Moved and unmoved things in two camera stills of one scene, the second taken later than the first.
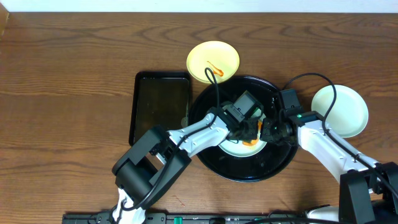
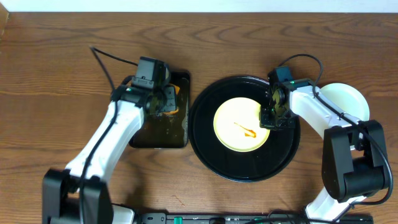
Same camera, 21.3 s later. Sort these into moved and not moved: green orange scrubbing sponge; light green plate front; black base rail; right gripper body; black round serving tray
Moved: green orange scrubbing sponge; light green plate front; right gripper body
Not moved: black base rail; black round serving tray
